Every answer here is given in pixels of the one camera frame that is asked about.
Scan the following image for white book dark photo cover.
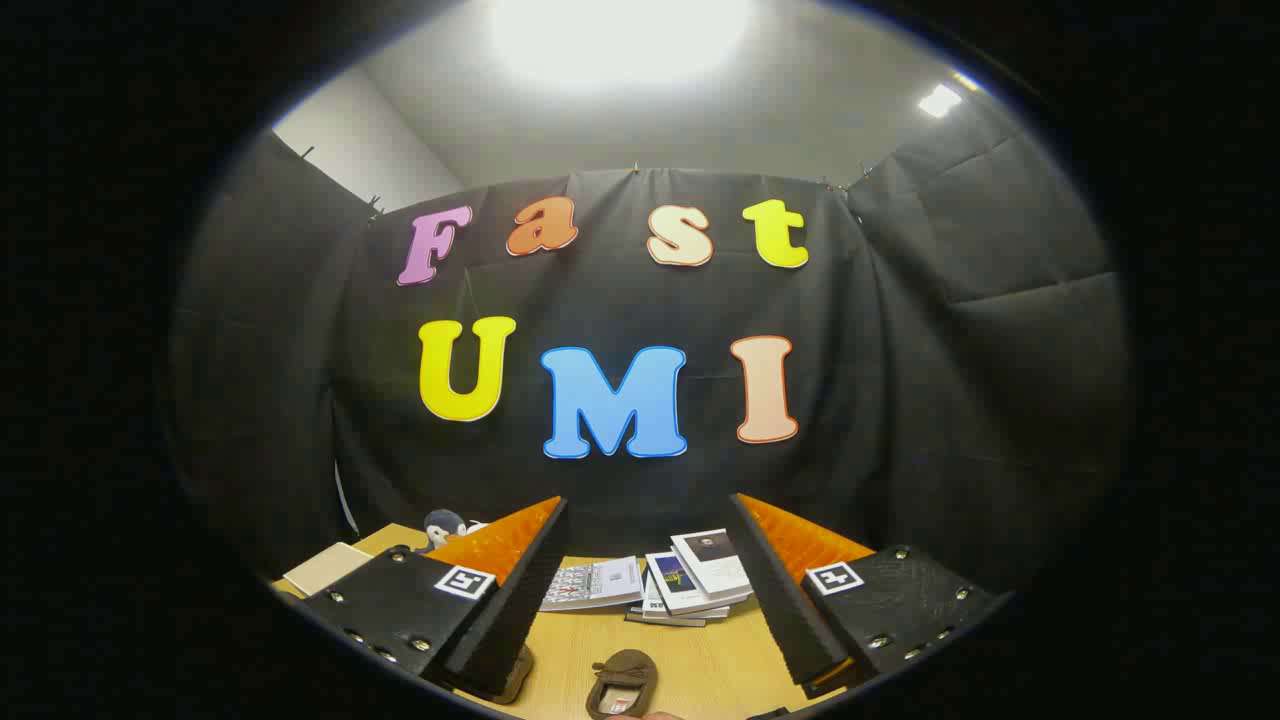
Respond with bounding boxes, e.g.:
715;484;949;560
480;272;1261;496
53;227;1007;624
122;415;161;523
669;529;753;599

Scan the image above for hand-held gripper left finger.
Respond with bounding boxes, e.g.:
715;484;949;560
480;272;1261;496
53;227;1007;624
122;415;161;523
298;495;573;701

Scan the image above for brown fuzzy shoe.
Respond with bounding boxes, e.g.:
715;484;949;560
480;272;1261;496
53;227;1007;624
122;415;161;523
490;645;536;706
585;649;658;720

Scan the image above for dark blue penguin plush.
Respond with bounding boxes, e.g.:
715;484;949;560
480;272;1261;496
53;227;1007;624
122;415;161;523
418;508;471;554

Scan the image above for grey patterned book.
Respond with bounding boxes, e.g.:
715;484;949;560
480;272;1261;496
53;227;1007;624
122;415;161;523
540;556;644;612

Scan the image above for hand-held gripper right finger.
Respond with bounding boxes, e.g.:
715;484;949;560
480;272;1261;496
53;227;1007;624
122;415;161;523
727;492;1013;701

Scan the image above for white book blue picture cover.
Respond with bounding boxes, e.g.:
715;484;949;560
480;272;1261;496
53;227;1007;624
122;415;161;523
645;550;723;615

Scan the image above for large ceiling light panel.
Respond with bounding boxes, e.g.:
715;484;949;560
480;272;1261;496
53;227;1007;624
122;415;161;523
490;0;751;91

